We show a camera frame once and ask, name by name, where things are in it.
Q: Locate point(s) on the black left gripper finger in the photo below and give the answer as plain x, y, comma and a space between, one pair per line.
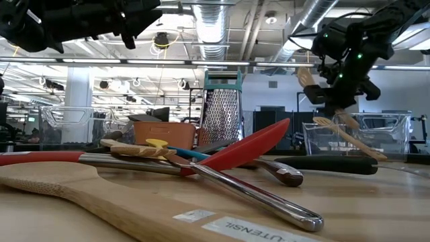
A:
146, 17

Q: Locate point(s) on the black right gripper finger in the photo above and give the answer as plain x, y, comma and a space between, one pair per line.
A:
339, 110

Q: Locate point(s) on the oval slotted wooden spoon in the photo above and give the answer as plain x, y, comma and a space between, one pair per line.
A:
356, 142

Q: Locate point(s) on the wooden slotted spatula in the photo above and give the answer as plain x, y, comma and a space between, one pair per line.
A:
305, 78

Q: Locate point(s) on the large black wide spatula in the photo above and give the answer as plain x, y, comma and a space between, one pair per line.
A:
329, 164

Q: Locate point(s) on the black square-head spatula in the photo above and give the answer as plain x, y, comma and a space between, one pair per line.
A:
144, 118

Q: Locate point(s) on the wooden fork spoon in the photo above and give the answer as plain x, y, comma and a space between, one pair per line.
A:
141, 150

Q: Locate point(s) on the blue silicone spoon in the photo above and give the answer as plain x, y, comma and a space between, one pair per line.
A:
188, 153

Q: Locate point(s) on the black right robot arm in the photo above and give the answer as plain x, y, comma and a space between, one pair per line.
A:
396, 20

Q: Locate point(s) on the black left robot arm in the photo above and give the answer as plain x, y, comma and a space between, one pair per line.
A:
20, 30

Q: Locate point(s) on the clear plastic bin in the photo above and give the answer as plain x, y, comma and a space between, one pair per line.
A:
67, 116
386, 134

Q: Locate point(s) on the white support column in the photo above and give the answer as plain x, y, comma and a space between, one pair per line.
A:
79, 87

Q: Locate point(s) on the dark wooden spoon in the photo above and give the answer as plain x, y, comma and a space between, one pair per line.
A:
285, 174

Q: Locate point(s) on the long ceiling light strip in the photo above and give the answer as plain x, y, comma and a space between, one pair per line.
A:
218, 63

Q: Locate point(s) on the black room monitor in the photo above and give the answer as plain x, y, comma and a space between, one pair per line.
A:
163, 112

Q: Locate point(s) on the red slotted spoon steel shank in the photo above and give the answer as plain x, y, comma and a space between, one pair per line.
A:
242, 151

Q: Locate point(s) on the heavy steel table knife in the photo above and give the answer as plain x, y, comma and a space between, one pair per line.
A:
268, 201

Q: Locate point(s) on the teal steel box grater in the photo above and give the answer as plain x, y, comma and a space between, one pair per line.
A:
221, 114

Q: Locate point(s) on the orange plastic bin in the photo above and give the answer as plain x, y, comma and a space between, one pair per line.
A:
174, 132

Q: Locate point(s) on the large labelled wooden spoon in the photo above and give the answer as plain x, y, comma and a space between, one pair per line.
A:
100, 201

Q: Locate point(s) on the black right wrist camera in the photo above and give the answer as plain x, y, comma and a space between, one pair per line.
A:
315, 94

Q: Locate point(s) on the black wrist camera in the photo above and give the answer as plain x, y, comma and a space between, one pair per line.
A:
315, 94
128, 40

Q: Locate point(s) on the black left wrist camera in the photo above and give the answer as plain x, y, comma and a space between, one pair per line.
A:
128, 40

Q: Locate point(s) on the wide silver ventilation duct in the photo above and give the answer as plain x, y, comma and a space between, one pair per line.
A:
211, 30

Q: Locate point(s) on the slanted silver ventilation duct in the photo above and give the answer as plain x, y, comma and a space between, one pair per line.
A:
319, 10

